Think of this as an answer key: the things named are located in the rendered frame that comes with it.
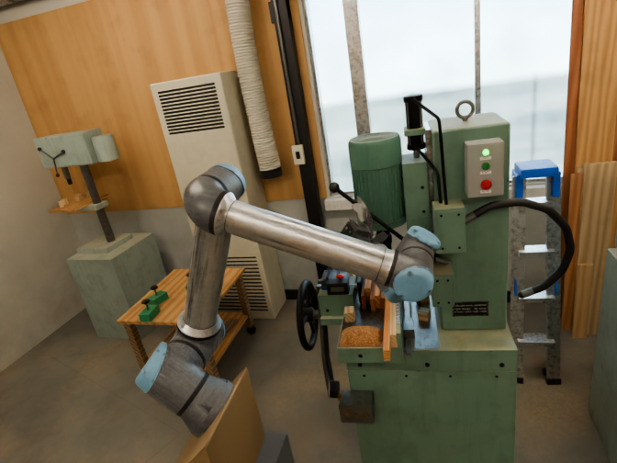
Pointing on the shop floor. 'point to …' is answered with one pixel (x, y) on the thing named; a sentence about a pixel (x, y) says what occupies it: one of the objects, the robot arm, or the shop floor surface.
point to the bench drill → (114, 294)
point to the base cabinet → (438, 416)
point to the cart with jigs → (156, 304)
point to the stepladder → (528, 169)
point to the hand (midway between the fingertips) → (346, 214)
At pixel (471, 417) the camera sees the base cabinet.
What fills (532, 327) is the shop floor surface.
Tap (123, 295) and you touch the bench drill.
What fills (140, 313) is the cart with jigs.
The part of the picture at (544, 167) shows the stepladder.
